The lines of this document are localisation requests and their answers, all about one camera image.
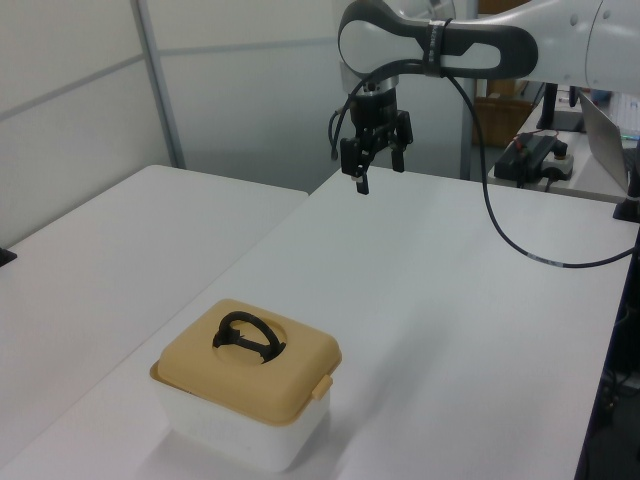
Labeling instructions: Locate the white plastic tool case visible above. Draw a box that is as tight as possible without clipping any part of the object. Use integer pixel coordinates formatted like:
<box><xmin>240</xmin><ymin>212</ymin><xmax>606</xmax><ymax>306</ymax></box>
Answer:
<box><xmin>149</xmin><ymin>369</ymin><xmax>332</xmax><ymax>474</ymax></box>

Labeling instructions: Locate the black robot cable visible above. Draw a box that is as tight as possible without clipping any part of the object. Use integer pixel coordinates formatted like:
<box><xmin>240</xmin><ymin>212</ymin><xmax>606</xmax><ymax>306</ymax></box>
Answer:
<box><xmin>327</xmin><ymin>59</ymin><xmax>636</xmax><ymax>270</ymax></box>

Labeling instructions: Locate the flat brown cardboard box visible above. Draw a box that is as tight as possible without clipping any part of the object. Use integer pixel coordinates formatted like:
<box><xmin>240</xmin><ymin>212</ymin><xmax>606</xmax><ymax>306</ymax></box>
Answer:
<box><xmin>478</xmin><ymin>0</ymin><xmax>531</xmax><ymax>14</ymax></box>

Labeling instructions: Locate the black cable strap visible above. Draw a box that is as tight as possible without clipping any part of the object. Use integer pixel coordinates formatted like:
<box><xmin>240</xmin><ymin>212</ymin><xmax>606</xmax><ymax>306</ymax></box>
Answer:
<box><xmin>422</xmin><ymin>17</ymin><xmax>454</xmax><ymax>80</ymax></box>

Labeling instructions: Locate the tan plastic case lid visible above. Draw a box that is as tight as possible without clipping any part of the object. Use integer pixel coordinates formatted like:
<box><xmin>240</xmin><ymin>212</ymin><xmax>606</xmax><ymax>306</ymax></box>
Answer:
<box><xmin>149</xmin><ymin>298</ymin><xmax>344</xmax><ymax>427</ymax></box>

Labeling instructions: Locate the grey emergency stop button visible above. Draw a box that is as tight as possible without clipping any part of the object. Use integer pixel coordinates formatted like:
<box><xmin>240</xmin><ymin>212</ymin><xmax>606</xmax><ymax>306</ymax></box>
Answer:
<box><xmin>542</xmin><ymin>142</ymin><xmax>576</xmax><ymax>182</ymax></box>

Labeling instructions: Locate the grey laptop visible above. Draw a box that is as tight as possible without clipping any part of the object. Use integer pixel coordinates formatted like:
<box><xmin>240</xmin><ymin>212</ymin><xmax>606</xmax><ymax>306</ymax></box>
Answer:
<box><xmin>578</xmin><ymin>89</ymin><xmax>640</xmax><ymax>196</ymax></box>

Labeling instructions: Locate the black electronics box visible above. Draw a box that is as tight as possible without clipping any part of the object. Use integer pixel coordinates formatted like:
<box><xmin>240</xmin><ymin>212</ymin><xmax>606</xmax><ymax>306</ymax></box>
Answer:
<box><xmin>493</xmin><ymin>133</ymin><xmax>557</xmax><ymax>187</ymax></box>

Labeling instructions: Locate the grey partition post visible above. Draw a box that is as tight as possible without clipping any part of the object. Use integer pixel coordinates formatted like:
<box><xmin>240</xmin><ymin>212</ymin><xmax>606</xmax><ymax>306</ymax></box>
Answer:
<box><xmin>458</xmin><ymin>79</ymin><xmax>476</xmax><ymax>181</ymax></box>
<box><xmin>132</xmin><ymin>0</ymin><xmax>187</xmax><ymax>170</ymax></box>

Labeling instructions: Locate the black desk clamp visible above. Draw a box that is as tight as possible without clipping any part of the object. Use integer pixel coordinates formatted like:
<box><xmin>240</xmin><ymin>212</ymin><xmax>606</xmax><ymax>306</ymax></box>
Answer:
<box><xmin>612</xmin><ymin>172</ymin><xmax>640</xmax><ymax>224</ymax></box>

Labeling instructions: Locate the black monitor stand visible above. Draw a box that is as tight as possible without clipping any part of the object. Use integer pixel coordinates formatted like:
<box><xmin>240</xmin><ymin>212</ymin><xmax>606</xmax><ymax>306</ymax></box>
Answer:
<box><xmin>537</xmin><ymin>82</ymin><xmax>585</xmax><ymax>134</ymax></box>

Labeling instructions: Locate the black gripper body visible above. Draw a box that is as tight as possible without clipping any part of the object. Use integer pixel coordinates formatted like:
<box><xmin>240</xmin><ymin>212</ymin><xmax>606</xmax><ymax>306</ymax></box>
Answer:
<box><xmin>348</xmin><ymin>89</ymin><xmax>404</xmax><ymax>137</ymax></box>

